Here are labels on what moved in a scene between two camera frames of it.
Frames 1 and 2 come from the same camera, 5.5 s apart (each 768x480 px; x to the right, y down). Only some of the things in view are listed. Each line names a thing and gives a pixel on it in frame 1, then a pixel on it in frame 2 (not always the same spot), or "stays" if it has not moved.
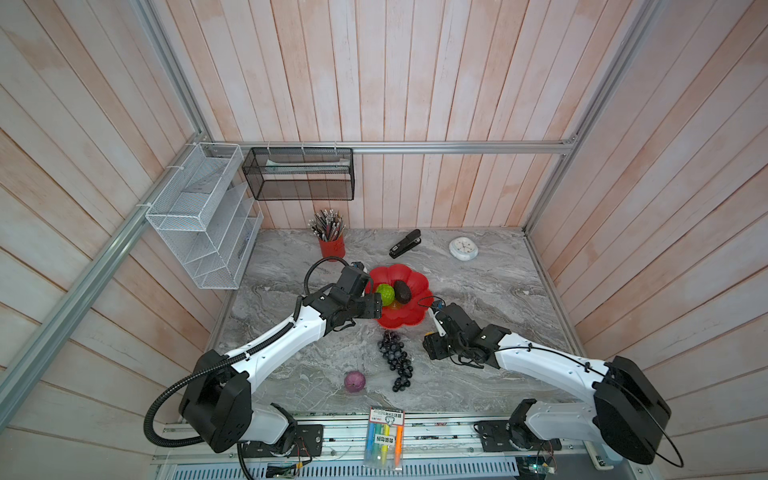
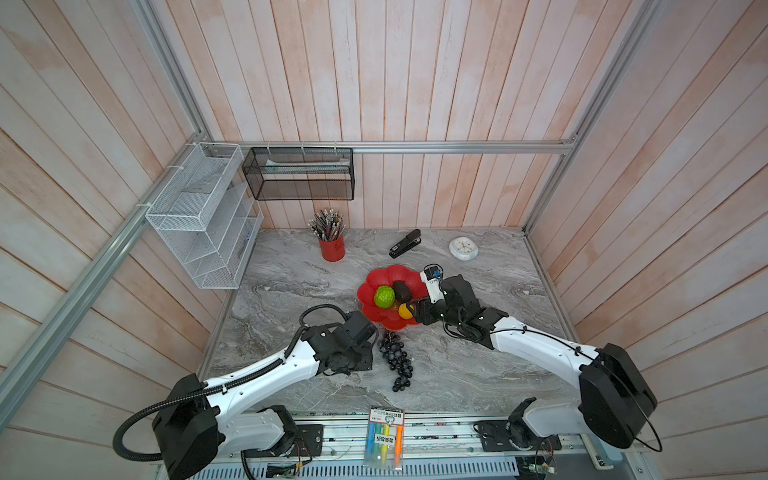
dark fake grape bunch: x=392 y=349 stays
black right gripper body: x=441 y=345 → x=437 y=311
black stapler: x=408 y=242 stays
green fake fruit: x=387 y=294 stays
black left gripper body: x=364 y=307 → x=358 y=359
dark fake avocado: x=402 y=292 stays
